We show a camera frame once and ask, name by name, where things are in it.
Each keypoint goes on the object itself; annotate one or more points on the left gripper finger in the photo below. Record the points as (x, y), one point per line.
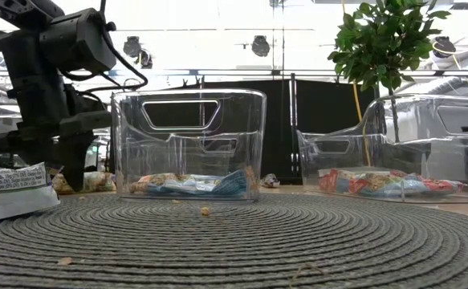
(37, 152)
(77, 152)

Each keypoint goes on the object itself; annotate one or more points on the white snack bag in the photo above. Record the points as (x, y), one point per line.
(13, 196)

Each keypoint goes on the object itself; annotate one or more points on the blue orange granola bar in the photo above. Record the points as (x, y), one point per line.
(153, 180)

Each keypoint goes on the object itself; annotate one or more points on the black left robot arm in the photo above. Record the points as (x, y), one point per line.
(77, 40)

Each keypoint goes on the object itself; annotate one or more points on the granola crumb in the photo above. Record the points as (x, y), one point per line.
(65, 261)
(205, 211)
(176, 201)

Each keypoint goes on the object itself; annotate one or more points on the clear plastic bin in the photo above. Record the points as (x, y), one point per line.
(410, 120)
(121, 120)
(217, 139)

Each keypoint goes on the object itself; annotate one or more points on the black ceiling fixture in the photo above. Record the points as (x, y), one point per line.
(145, 60)
(132, 46)
(444, 44)
(260, 45)

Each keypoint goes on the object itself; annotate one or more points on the round grey woven mat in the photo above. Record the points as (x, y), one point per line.
(233, 249)

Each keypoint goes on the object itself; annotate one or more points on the black backdrop panel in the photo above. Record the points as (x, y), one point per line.
(282, 132)

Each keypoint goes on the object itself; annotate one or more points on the thin brown twig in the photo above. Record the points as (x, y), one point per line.
(306, 267)

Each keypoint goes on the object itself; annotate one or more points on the green potted plant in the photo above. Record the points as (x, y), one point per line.
(382, 40)

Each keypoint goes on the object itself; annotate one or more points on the silver air duct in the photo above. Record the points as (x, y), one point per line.
(450, 85)

